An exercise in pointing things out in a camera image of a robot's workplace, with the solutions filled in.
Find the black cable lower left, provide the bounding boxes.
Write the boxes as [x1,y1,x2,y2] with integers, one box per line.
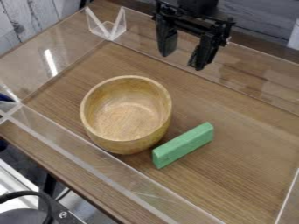
[0,190,54,224]

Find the clear acrylic corner bracket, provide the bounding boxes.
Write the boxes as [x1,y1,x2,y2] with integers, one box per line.
[84,7,127,41]

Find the green rectangular block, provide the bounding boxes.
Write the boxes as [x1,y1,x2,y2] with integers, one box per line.
[152,122,214,169]

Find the black metal stand bracket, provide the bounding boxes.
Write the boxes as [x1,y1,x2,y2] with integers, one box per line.
[39,174,87,224]

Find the brown wooden bowl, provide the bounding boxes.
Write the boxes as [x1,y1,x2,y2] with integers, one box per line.
[79,75,174,155]

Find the clear acrylic enclosure walls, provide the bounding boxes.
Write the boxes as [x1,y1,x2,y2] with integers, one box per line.
[0,1,299,224]

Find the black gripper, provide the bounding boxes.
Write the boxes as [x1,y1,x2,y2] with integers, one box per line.
[154,0,237,71]

